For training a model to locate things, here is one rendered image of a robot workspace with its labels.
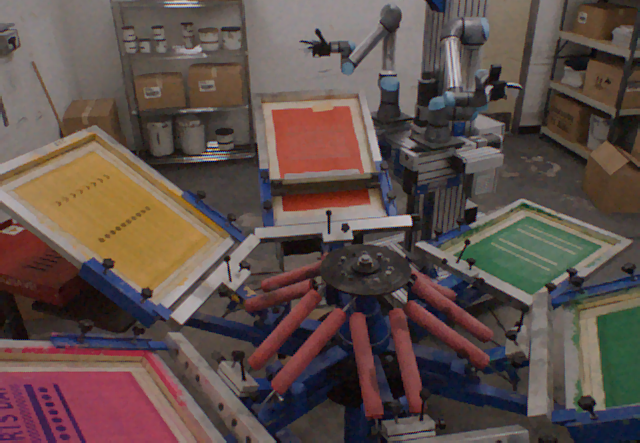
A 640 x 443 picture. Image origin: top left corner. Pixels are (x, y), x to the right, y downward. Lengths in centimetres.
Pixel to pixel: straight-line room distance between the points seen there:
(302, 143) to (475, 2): 124
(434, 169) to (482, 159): 27
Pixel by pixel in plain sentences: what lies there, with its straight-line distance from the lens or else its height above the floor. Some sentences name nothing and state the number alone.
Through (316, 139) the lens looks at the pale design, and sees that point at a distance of 268.
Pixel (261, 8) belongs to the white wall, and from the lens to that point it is 600.
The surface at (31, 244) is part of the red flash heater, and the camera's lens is 262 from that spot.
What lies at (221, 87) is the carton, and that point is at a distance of 565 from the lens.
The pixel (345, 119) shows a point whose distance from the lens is 278.
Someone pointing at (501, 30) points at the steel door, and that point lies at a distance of 682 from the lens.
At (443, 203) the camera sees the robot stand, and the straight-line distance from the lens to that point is 348.
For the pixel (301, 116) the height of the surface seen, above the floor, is 145.
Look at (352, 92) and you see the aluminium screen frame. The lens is 286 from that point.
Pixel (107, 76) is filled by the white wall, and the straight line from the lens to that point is 625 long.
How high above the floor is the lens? 229
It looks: 26 degrees down
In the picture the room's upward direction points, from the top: straight up
